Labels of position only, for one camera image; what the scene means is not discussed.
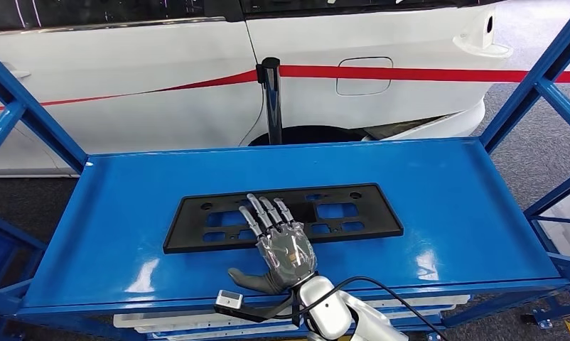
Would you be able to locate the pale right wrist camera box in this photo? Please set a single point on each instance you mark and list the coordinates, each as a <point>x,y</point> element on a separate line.
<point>228,300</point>

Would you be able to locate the red barrier belt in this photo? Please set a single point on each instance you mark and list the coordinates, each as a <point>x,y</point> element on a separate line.
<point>407,74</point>

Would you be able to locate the black plastic plate part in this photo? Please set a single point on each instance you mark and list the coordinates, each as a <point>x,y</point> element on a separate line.
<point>384,226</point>

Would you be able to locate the white car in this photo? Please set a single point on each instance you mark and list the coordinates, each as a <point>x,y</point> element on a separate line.
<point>125,61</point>

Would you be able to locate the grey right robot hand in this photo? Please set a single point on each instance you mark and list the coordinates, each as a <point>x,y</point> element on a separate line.
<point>287,254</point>

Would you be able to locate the black stanchion post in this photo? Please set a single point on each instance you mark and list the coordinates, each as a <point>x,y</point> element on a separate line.
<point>272,103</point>

